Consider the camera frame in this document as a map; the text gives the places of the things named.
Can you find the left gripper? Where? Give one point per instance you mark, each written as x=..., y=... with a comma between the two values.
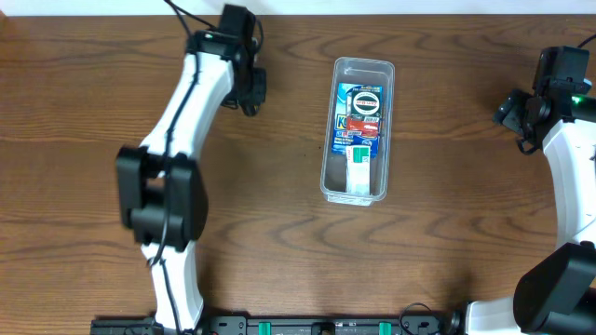
x=259, y=85

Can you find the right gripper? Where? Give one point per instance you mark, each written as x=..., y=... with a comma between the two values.
x=515, y=109

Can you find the blue Kool Fever box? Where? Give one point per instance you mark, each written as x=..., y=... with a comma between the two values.
x=341, y=136

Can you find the green round-label box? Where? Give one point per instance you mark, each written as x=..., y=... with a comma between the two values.
x=366, y=101

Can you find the red small box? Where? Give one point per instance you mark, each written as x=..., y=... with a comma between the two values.
x=368, y=126

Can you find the green white medicine box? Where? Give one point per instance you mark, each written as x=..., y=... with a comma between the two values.
x=358, y=169

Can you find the dark bottle white cap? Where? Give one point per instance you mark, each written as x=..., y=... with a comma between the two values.
x=250, y=110

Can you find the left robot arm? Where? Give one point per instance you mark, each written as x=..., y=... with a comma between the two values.
x=162, y=196

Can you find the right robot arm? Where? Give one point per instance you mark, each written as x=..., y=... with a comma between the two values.
x=557, y=295

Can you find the clear plastic container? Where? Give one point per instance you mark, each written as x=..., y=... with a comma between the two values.
x=333, y=170

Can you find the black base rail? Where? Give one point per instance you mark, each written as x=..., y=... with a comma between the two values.
x=409, y=324

